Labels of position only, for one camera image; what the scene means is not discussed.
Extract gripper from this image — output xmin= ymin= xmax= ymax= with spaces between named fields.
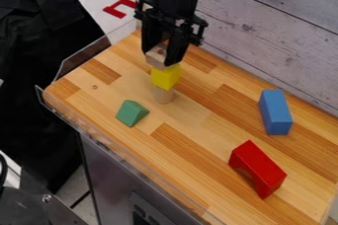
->
xmin=131 ymin=0 xmax=211 ymax=68

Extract wooden cube with hole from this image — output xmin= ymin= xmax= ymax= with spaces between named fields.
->
xmin=143 ymin=43 xmax=169 ymax=70

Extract yellow cube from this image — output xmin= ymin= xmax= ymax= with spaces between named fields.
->
xmin=148 ymin=62 xmax=183 ymax=92

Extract wooden cylinder block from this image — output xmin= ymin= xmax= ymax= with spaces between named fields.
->
xmin=150 ymin=85 xmax=178 ymax=105

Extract green triangular block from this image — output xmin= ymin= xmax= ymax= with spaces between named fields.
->
xmin=115 ymin=99 xmax=151 ymax=128

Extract black cloth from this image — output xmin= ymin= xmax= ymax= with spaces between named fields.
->
xmin=0 ymin=0 xmax=108 ymax=194

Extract blue rectangular block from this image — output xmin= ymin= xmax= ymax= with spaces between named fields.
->
xmin=257 ymin=88 xmax=295 ymax=136

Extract red arch block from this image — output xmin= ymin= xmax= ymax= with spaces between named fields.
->
xmin=226 ymin=139 xmax=289 ymax=200

